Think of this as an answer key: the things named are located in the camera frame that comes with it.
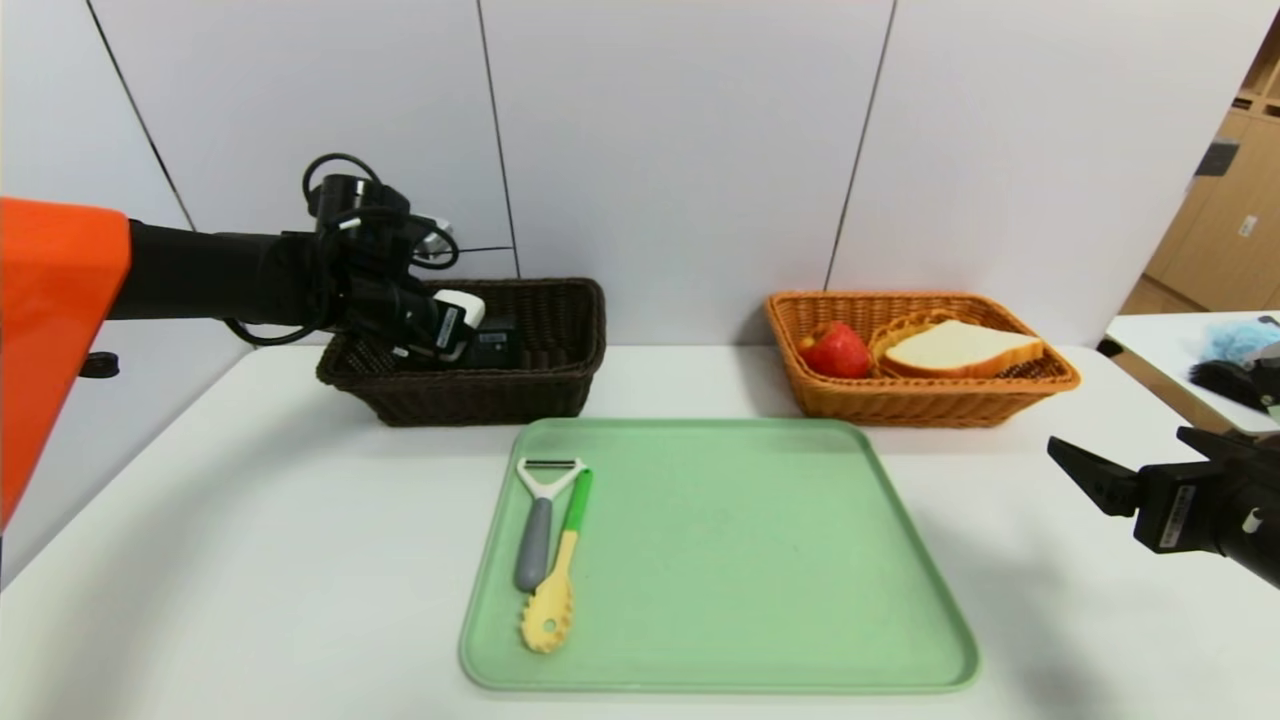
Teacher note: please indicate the black rectangular bottle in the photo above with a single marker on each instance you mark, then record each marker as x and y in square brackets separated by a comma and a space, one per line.
[495, 348]

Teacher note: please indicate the dark brown wicker basket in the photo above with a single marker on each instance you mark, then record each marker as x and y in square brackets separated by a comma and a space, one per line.
[500, 395]

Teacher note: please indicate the light green plastic tray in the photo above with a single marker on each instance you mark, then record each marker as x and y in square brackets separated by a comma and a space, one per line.
[750, 580]

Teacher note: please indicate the white soap bar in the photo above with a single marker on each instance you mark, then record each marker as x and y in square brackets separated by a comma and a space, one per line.
[465, 305]

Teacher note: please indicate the grey plate on cabinet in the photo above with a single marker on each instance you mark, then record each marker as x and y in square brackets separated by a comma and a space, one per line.
[1211, 160]

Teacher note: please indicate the wooden cabinet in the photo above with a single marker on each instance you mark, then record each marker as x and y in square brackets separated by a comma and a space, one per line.
[1220, 250]

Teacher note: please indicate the white side table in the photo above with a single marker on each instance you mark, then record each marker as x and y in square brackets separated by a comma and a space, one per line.
[1160, 345]

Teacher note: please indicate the orange wicker basket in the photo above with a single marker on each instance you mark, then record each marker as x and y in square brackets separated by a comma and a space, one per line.
[930, 405]

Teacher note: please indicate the small yellow wicker bread basket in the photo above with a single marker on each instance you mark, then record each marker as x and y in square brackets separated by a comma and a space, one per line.
[880, 345]

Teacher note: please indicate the black brush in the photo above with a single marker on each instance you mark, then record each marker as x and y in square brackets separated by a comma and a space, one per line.
[1220, 380]

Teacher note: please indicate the white bread slice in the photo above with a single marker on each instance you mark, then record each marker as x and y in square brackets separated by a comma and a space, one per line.
[955, 348]

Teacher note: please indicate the red apple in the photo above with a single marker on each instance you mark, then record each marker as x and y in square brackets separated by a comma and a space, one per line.
[838, 352]

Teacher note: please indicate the blue fluffy cloth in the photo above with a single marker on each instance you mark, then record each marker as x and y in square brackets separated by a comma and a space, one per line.
[1230, 340]

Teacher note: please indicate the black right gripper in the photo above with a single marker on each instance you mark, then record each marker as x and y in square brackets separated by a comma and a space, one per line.
[1173, 514]

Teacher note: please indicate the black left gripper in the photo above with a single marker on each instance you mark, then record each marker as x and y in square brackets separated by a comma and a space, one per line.
[447, 327]

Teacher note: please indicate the black table corner cap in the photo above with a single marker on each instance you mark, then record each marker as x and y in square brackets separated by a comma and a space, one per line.
[1106, 349]

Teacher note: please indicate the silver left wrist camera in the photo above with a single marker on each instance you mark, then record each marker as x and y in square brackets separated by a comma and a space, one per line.
[436, 238]

